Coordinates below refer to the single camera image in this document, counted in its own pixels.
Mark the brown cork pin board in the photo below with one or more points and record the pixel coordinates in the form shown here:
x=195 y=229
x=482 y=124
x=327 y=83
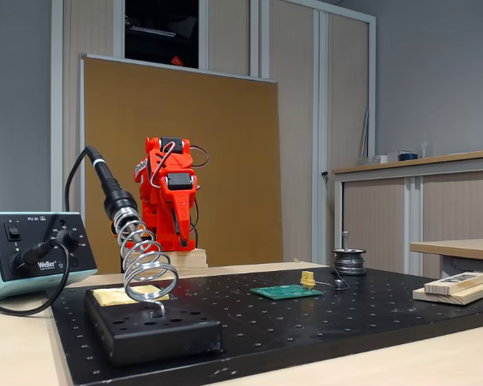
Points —
x=233 y=161

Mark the blue tape roll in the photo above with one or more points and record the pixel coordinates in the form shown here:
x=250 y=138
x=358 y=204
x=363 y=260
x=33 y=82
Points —
x=407 y=156

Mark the wooden block stack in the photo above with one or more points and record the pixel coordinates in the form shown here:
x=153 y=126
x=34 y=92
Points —
x=191 y=261

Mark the teal Weller soldering station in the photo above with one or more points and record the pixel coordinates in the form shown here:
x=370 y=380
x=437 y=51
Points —
x=0 y=277

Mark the yellow cleaning sponge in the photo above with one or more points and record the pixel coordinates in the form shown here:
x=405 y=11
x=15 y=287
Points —
x=112 y=298

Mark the clear plastic container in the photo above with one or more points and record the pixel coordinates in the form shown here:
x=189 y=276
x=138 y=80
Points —
x=372 y=160

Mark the wooden plank with Kapla print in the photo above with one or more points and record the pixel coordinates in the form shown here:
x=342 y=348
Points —
x=455 y=282

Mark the tall beige shutter cabinet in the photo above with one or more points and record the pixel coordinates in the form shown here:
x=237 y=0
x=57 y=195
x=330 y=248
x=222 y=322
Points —
x=294 y=120

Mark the small round steel screw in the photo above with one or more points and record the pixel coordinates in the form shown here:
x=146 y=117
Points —
x=339 y=284

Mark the black soldering iron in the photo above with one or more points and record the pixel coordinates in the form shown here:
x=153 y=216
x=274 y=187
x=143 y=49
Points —
x=104 y=177

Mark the green circuit board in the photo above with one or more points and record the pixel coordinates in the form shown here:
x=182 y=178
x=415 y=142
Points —
x=286 y=292

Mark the red gripper, black servo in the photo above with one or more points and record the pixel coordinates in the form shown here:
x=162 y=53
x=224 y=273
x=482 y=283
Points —
x=180 y=203

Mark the black perforated breadboard plate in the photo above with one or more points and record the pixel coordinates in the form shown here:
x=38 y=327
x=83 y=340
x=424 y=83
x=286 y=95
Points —
x=306 y=321

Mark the black stand with spring holder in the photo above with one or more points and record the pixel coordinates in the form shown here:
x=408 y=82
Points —
x=153 y=337

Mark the yellow power connector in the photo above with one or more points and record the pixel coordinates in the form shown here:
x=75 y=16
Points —
x=308 y=278

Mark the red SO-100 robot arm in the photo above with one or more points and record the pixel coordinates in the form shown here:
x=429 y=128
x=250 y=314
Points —
x=181 y=161

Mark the plain wooden plank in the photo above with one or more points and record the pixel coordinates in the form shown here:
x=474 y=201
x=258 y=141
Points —
x=467 y=296

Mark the wooden desk with grey frame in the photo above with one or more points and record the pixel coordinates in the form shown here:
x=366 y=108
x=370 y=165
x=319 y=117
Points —
x=459 y=247

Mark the steel bolt through spool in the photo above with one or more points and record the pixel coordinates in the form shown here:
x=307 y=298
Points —
x=346 y=240

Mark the low beige shutter cabinet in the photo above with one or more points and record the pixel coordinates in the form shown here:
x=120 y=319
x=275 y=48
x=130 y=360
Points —
x=374 y=221

